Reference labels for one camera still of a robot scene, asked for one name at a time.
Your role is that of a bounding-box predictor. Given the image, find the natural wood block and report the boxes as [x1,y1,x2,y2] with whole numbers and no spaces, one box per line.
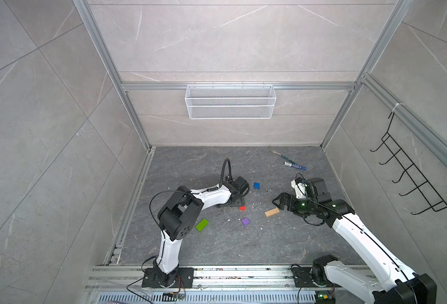
[265,208,280,217]

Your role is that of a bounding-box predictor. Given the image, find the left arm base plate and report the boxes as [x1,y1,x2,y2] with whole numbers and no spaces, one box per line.
[141,267,195,288]

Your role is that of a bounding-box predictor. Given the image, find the green rectangular block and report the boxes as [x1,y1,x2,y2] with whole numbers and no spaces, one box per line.
[195,219,209,232]

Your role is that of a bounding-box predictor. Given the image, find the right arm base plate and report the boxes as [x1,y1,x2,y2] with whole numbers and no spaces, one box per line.
[290,264,341,289]

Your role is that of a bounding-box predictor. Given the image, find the blue marker pen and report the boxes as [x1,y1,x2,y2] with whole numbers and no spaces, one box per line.
[284,162,307,170]

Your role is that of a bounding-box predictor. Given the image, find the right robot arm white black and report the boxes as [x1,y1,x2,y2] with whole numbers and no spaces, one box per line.
[272,178,437,303]

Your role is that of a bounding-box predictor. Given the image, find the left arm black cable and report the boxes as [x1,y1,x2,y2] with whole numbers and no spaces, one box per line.
[219,158,232,187]

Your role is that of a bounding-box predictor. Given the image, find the purple small block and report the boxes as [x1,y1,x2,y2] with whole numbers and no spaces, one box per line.
[241,217,250,226]

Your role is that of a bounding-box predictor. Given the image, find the white wire mesh basket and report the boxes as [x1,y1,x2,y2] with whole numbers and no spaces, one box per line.
[184,84,277,120]

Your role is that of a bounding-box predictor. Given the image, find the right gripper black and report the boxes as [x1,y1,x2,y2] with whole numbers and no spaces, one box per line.
[272,192,318,216]

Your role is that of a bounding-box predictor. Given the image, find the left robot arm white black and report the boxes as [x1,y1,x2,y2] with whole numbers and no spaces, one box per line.
[153,177,250,287]

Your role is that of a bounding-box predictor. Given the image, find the black wire hook rack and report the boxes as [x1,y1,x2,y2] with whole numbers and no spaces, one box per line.
[370,112,447,215]

